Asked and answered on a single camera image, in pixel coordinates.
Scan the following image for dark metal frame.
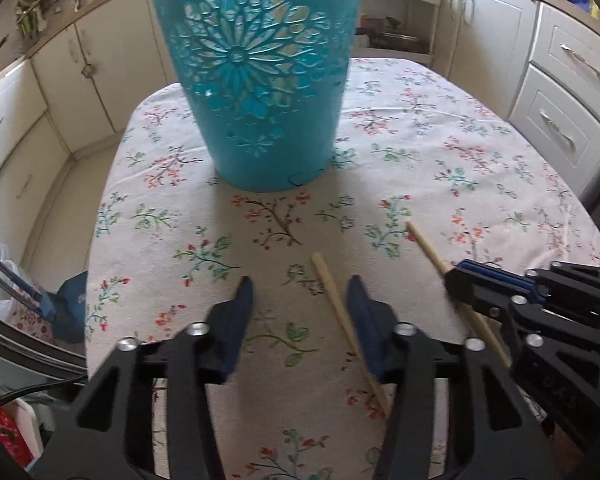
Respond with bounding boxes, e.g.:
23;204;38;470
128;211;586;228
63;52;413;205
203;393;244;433
0;240;88;382

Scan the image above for floral tablecloth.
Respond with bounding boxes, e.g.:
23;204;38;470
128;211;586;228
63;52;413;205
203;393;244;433
82;56;600;480

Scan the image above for red bag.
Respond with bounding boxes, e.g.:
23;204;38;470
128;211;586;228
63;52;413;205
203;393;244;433
0;392;34;477

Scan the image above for white drawer cabinet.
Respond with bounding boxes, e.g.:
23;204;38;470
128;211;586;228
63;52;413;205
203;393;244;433
507;2;600;169

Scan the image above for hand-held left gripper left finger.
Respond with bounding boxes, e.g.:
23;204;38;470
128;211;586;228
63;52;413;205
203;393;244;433
30;275;257;480

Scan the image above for white plastic bag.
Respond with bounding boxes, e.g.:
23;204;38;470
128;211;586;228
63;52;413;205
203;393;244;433
0;244;37;322

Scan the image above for teal cutout plastic basket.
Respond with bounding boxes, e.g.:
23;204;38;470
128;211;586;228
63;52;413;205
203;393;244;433
144;0;365;193

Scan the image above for cream base cabinet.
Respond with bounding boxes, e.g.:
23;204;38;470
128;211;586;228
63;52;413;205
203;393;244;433
0;57;77;266

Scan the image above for white door cabinet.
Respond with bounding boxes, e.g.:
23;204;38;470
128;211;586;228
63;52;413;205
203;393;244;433
430;0;539;117

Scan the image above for blue bag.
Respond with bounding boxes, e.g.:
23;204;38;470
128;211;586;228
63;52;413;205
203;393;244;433
51;271;89;344

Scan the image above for cream corner cabinet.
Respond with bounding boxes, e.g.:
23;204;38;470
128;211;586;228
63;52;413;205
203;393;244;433
30;0;182;157

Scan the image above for black cable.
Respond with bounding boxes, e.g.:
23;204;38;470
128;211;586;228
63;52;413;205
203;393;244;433
0;379;89;412

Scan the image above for bamboo chopstick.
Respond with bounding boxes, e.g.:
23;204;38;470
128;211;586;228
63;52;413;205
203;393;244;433
405;220;512;369
310;253;393;419

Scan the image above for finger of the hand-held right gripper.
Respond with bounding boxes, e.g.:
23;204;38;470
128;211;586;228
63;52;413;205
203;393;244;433
444;269;600;348
455;259;600;306

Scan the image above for metal pot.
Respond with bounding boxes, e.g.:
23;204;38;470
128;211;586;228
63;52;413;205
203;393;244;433
365;30;431;54

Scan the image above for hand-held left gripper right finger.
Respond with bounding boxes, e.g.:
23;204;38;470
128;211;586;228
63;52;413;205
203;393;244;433
346;275;563;480

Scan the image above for open kitchen shelf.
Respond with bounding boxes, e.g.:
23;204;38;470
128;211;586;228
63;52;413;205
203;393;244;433
352;0;442;67

